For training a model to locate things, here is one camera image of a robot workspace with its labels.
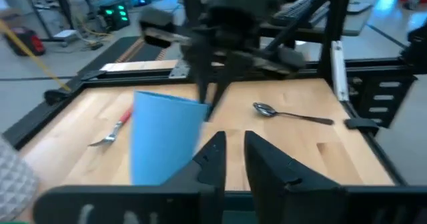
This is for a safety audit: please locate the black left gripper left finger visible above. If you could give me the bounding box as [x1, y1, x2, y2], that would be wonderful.
[162, 131, 228, 224]

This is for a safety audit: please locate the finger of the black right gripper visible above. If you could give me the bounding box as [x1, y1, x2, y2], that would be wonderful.
[196, 61, 215, 104]
[210, 65, 238, 110]

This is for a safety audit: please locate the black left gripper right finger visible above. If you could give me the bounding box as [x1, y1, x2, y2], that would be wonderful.
[244, 130, 347, 224]

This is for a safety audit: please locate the light blue cup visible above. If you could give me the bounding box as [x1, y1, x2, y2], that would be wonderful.
[129, 90, 211, 187]

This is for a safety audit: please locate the red-handled metal fork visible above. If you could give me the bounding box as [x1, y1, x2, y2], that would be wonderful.
[88, 106, 134, 148]

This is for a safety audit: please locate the metal corner plate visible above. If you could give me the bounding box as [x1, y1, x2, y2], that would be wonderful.
[168, 59, 191, 79]

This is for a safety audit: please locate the metal spoon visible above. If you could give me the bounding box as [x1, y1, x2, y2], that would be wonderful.
[252, 101, 335, 126]

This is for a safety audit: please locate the black keyboard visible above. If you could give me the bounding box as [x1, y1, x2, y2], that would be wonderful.
[269, 0, 330, 29]

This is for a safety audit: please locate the black floor mat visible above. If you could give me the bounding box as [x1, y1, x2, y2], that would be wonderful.
[77, 35, 168, 74]

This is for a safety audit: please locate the black clamp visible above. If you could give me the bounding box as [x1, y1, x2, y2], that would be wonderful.
[344, 117, 380, 137]
[43, 88, 73, 106]

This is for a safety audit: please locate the black device with green lights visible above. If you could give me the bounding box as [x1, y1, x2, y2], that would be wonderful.
[99, 3, 131, 32]

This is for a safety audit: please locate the grey desk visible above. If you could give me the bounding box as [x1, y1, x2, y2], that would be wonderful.
[260, 1, 375, 39]

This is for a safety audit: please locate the black slotted panel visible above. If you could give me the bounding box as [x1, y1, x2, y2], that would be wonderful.
[346, 73, 418, 129]

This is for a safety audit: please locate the red and black box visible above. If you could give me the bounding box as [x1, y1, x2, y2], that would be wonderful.
[4, 26, 47, 57]

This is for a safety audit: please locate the grey triangle-patterned panel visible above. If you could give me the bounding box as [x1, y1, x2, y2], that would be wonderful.
[0, 136, 41, 223]

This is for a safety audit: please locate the black table frame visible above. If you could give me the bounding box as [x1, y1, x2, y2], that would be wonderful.
[2, 0, 427, 189]

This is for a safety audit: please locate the white strip on post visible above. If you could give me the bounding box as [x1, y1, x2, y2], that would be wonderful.
[330, 40, 350, 103]

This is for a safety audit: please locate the yellow cable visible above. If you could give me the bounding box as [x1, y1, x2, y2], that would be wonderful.
[0, 18, 72, 93]

